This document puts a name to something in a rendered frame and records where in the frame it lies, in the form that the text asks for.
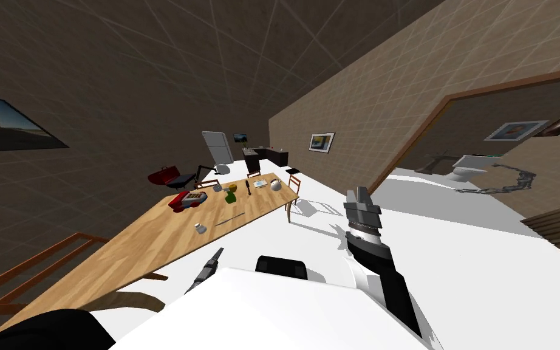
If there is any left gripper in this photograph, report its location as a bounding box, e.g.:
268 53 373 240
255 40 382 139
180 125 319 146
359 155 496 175
204 247 225 274

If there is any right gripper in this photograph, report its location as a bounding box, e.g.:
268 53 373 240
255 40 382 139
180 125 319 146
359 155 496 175
343 187 383 230

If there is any grey table knife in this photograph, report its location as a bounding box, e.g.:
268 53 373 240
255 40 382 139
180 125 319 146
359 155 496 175
214 211 247 227

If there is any long wooden table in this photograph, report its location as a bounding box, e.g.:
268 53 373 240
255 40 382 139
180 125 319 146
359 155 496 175
0 172 300 337

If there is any white framed yellow picture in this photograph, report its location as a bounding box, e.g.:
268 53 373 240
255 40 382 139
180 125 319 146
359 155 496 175
309 131 336 154

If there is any red and white toaster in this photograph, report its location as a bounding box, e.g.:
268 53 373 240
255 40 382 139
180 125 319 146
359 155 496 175
168 190 208 214

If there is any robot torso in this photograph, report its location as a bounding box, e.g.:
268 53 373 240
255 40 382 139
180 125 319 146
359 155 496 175
109 255 437 350

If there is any black desk lamp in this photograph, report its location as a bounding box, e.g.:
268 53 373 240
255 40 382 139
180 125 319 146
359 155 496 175
194 163 218 184

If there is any red and dark armchair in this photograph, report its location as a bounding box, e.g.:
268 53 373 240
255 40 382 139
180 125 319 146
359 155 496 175
147 165 198 191

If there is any dark wooden cabinet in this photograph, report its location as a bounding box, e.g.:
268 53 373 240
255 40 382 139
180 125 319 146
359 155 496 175
241 145 290 170

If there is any white refrigerator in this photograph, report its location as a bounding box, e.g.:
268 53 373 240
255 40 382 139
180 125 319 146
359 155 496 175
202 131 235 166

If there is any white sink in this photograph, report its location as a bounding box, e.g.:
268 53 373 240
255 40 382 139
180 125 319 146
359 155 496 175
452 154 491 184

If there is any grey metal towel rack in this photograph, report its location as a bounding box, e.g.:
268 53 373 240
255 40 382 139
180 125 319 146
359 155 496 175
454 163 538 196

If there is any white framed blue picture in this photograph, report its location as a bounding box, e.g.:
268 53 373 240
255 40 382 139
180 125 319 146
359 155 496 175
483 120 550 142

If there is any large dark landscape picture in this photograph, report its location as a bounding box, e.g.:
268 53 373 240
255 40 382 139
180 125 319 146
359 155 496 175
0 93 70 154

